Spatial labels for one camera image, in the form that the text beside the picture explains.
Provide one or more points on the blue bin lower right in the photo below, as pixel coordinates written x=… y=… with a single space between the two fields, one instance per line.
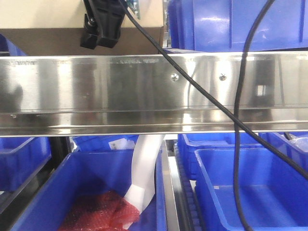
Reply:
x=274 y=197

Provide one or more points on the black cable diagonal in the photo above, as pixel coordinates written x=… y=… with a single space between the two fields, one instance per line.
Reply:
x=239 y=123

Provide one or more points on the red bubble wrap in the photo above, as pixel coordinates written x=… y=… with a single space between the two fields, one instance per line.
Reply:
x=104 y=212

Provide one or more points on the blue bin far left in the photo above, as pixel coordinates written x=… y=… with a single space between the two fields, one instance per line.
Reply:
x=19 y=158

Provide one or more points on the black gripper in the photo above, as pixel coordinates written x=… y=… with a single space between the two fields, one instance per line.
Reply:
x=102 y=23

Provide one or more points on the stainless steel shelf rail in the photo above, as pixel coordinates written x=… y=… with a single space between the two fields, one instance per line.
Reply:
x=97 y=95

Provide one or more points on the blue bin lower left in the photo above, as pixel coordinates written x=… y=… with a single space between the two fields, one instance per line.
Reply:
x=84 y=173

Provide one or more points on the blue bin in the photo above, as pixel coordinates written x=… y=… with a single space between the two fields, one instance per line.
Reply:
x=84 y=173
x=274 y=197
x=223 y=25
x=19 y=158
x=189 y=143

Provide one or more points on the blue bin behind right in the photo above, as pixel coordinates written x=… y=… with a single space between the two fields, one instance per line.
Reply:
x=189 y=143

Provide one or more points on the blue bin upper right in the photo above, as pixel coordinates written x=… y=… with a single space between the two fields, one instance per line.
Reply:
x=223 y=25

